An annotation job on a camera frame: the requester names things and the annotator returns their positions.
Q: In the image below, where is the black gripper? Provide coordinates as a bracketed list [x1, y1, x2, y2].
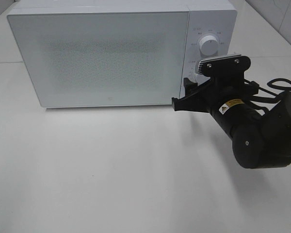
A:
[171, 74, 259, 115]

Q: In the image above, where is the white timer knob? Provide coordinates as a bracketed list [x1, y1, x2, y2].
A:
[190, 72, 210, 85]

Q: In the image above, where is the white microwave door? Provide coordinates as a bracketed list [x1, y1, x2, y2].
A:
[8, 12, 188, 108]

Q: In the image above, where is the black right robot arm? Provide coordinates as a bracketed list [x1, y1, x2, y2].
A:
[172, 71, 291, 169]

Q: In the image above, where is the white upper power knob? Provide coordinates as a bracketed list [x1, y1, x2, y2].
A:
[199, 35, 219, 56]

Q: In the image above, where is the white microwave oven body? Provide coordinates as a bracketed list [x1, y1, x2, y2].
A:
[7, 0, 237, 108]

